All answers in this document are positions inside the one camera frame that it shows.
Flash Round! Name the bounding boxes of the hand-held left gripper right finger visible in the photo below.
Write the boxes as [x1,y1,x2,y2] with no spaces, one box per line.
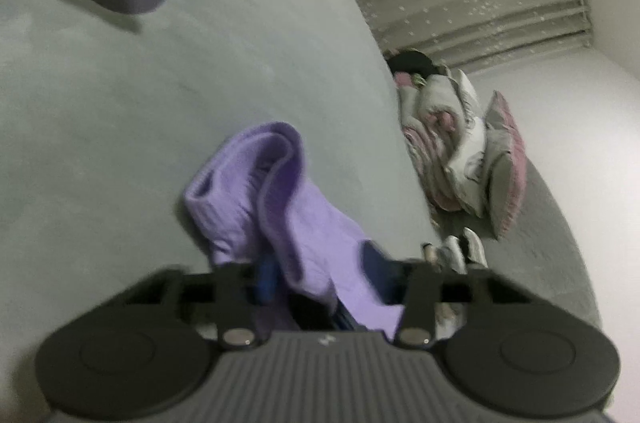
[359,240,522,349]

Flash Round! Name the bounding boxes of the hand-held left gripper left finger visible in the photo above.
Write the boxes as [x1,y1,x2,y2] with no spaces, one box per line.
[119,259,279,349]

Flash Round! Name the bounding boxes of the purple garment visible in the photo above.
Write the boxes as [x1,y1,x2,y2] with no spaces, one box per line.
[183,120,407,340]

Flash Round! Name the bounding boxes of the white shoe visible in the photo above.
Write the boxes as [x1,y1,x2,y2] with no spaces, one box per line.
[421,235,468,276]
[461,226,489,270]

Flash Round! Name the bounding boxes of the grey and pink quilt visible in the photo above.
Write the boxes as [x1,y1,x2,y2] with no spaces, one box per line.
[392,66,488,219]

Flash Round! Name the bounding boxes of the black cloth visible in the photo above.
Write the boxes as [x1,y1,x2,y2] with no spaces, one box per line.
[386,48,438,76]

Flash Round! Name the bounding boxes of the grey bed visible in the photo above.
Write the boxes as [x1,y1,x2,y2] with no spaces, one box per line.
[0,0,603,423]

